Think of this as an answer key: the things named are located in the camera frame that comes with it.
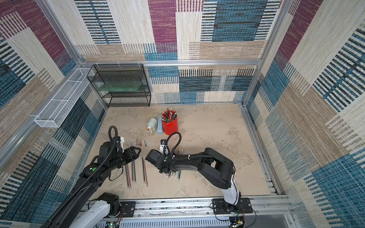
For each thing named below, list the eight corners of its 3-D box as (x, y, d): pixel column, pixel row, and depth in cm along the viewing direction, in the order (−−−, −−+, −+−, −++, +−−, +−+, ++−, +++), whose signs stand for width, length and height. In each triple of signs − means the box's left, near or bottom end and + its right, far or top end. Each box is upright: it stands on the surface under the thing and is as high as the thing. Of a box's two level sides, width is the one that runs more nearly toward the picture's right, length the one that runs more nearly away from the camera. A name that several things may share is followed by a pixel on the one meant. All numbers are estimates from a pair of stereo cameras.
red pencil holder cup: (163, 135, 103) (160, 121, 91) (164, 124, 110) (161, 110, 97) (177, 135, 103) (176, 121, 91) (178, 124, 110) (177, 110, 97)
